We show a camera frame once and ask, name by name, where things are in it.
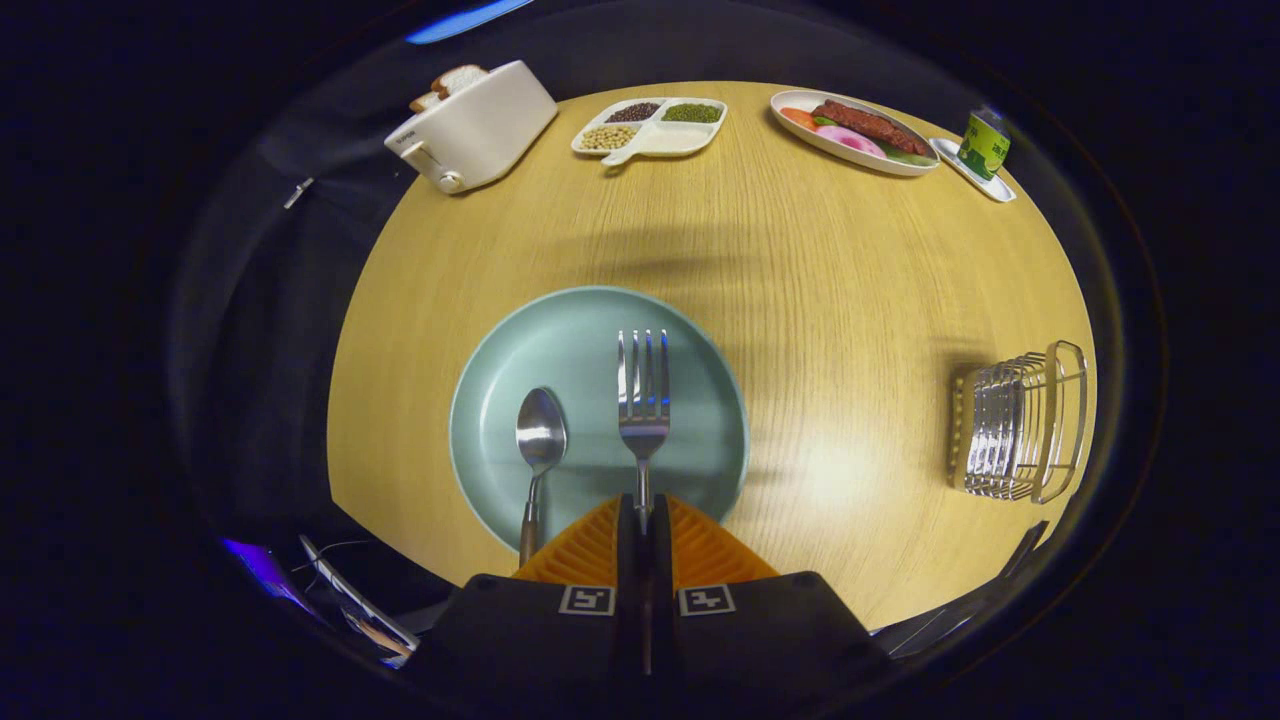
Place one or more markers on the white divided bean dish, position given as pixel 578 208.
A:
pixel 680 141

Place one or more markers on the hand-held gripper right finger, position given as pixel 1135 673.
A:
pixel 662 610

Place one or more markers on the white food plate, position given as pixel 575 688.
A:
pixel 812 141

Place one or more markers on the light green plate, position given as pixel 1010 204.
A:
pixel 580 340

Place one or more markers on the red meat pieces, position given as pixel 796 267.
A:
pixel 870 125

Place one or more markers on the pink ham slice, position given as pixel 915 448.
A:
pixel 850 142

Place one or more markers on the metal fork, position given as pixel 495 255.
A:
pixel 644 425

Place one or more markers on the white toaster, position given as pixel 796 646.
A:
pixel 480 130

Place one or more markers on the large bread slice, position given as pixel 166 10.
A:
pixel 460 78

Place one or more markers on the lit purple screen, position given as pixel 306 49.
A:
pixel 262 572

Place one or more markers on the green label plastic bottle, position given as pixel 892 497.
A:
pixel 983 148

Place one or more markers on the white square coaster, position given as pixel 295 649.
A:
pixel 950 156

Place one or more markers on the silver cloth clip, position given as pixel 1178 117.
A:
pixel 297 193

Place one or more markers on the green lettuce leaf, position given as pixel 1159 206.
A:
pixel 908 157

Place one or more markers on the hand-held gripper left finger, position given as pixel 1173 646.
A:
pixel 628 600

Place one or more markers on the metal spoon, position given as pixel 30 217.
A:
pixel 541 430

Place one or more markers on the orange carrot slice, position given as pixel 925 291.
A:
pixel 797 117

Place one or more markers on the white flat device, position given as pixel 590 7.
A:
pixel 365 610

